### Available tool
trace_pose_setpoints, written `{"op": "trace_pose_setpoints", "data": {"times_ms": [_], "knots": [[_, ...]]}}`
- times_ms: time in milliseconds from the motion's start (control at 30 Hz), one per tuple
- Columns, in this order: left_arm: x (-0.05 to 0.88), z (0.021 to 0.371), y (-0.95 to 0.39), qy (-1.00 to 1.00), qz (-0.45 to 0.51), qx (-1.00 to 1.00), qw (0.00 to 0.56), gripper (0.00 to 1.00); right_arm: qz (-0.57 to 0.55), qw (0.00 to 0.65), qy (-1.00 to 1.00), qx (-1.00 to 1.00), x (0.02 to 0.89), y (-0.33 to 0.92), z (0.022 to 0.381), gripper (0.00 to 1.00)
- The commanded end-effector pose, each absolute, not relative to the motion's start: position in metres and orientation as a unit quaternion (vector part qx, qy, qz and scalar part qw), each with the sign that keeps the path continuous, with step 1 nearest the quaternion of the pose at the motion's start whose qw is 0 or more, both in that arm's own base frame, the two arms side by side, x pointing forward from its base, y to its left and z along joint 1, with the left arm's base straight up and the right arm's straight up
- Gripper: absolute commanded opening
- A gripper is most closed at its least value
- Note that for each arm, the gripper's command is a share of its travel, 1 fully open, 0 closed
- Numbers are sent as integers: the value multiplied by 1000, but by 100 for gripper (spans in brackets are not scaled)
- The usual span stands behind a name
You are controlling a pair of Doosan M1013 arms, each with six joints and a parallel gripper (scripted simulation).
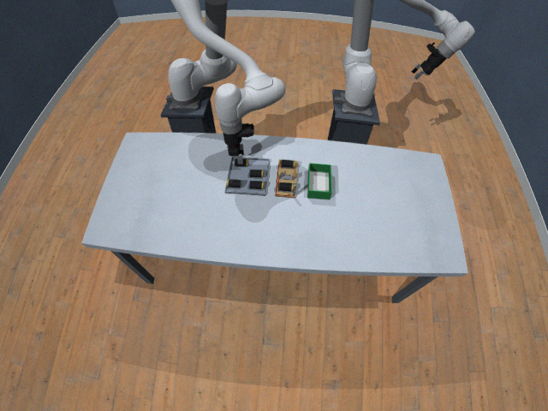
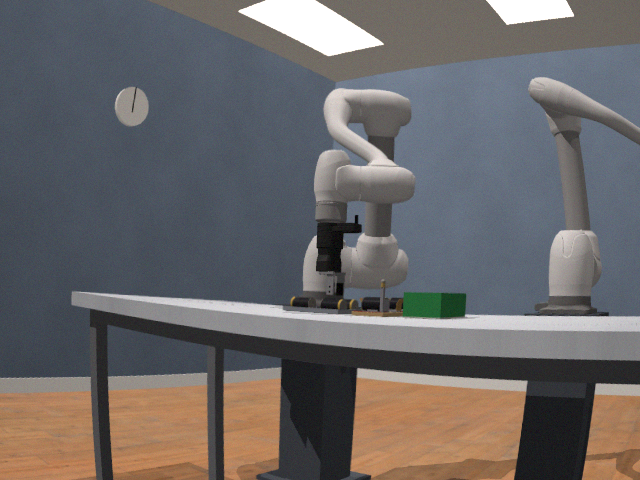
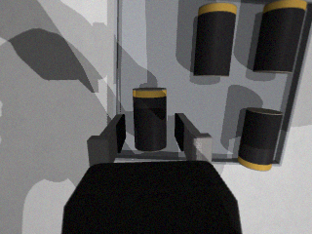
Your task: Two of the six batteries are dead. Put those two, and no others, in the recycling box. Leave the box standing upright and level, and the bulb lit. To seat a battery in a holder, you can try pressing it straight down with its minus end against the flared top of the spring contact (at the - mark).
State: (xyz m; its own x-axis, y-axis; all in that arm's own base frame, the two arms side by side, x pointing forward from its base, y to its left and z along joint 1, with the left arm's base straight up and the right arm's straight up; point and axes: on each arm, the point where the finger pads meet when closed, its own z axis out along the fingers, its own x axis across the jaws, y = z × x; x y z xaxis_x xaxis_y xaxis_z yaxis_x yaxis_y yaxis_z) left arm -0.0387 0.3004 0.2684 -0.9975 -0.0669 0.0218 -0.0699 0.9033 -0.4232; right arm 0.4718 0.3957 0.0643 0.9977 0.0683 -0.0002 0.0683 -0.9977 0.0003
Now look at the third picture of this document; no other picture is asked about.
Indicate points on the black battery with gold end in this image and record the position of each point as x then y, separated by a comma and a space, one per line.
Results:
214, 39
278, 37
150, 119
259, 138

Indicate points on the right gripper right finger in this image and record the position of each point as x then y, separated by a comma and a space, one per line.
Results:
195, 145

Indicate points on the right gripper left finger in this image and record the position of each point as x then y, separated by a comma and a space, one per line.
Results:
104, 148

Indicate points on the grey shallow tray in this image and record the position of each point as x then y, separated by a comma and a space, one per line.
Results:
154, 47

